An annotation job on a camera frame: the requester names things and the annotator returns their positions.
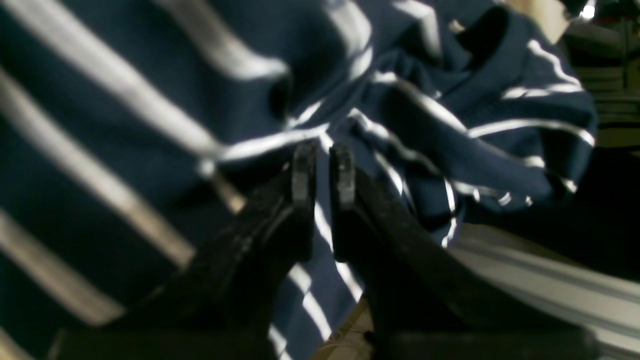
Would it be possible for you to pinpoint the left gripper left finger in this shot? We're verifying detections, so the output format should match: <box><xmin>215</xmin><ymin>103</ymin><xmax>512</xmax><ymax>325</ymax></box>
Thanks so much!
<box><xmin>48</xmin><ymin>142</ymin><xmax>317</xmax><ymax>360</ymax></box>

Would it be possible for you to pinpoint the navy white striped t-shirt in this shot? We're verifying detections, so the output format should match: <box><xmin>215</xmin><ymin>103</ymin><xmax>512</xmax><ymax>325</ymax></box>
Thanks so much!
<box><xmin>1</xmin><ymin>0</ymin><xmax>598</xmax><ymax>360</ymax></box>

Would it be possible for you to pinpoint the aluminium frame post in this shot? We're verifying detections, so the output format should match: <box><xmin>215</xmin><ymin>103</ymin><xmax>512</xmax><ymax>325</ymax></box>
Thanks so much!
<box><xmin>448</xmin><ymin>224</ymin><xmax>640</xmax><ymax>360</ymax></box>

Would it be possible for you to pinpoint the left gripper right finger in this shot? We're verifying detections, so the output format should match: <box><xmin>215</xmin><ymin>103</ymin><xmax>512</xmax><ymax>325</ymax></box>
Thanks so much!
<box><xmin>329</xmin><ymin>143</ymin><xmax>601</xmax><ymax>360</ymax></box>

